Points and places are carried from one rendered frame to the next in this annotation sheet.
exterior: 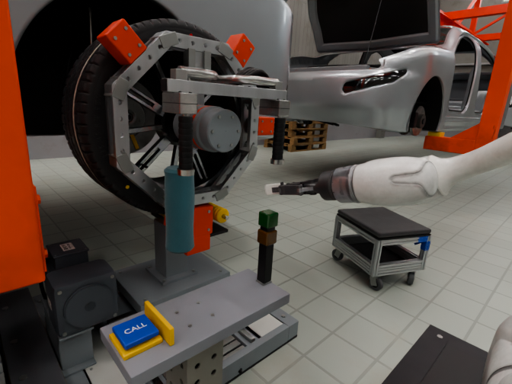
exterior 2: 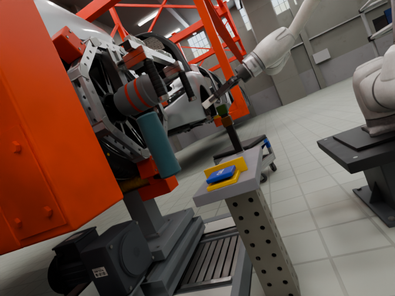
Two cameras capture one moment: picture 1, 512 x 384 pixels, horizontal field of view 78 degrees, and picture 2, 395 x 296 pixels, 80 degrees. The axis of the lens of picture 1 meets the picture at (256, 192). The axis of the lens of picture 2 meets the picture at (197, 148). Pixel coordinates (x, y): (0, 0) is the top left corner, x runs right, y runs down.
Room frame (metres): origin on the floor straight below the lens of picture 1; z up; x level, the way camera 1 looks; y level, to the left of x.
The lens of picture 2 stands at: (0.02, 0.53, 0.60)
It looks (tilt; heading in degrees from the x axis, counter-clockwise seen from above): 4 degrees down; 333
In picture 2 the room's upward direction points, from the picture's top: 23 degrees counter-clockwise
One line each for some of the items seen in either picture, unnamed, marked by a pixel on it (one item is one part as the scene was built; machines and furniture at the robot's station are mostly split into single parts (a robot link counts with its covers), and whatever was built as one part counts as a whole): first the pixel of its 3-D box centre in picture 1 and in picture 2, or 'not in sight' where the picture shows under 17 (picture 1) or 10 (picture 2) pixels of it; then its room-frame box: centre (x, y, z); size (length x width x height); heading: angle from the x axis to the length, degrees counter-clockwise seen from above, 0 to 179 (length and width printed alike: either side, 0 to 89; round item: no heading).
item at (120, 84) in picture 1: (193, 126); (128, 101); (1.09, 0.22, 0.85); 0.54 x 0.07 x 0.54; 134
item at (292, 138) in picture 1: (296, 127); not in sight; (7.37, -0.84, 0.46); 1.29 x 0.88 x 0.92; 135
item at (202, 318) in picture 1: (205, 313); (235, 169); (0.67, 0.11, 0.44); 0.43 x 0.17 x 0.03; 134
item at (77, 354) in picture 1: (73, 292); (97, 279); (0.98, 0.62, 0.26); 0.42 x 0.18 x 0.35; 44
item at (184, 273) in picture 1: (171, 251); (146, 214); (1.21, 0.34, 0.32); 0.40 x 0.30 x 0.28; 134
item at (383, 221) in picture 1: (378, 244); (245, 161); (1.74, -0.74, 0.17); 0.43 x 0.36 x 0.34; 19
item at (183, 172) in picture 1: (185, 144); (156, 80); (0.80, 0.18, 0.83); 0.04 x 0.04 x 0.16
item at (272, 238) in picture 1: (267, 235); (227, 121); (0.80, -0.04, 0.59); 0.04 x 0.04 x 0.04; 44
